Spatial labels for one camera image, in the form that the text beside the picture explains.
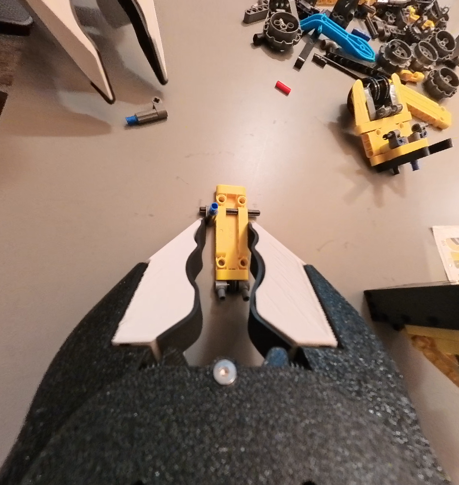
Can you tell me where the pile of toy brick parts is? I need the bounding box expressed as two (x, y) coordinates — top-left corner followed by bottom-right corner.
(244, 0), (459, 101)

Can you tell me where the yellow toy brick panel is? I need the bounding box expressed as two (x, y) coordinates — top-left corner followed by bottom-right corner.
(200, 184), (261, 302)

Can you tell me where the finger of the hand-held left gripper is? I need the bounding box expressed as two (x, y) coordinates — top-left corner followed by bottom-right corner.
(117, 0), (168, 85)
(25, 0), (115, 104)

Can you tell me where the yellow toy brick assembly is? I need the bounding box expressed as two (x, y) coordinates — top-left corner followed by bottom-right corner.
(346, 73), (454, 176)

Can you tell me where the blue curved toy brick piece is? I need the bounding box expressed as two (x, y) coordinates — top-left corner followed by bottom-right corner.
(300, 14), (377, 63)

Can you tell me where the dark textured object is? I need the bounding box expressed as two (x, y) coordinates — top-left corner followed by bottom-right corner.
(0, 0), (34, 37)

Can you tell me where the large yellow toy vehicle model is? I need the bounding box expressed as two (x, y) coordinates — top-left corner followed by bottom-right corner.
(364, 280), (459, 398)

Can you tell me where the grey connector with blue pin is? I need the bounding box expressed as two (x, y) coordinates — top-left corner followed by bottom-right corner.
(125, 98), (168, 126)

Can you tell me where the instruction booklet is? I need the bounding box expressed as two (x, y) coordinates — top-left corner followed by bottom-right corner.
(431, 225), (459, 283)

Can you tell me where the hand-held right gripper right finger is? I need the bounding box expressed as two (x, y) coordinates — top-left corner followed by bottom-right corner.
(246, 221), (338, 360)

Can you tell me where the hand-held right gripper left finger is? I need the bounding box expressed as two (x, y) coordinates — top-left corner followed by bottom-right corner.
(112, 218), (206, 363)

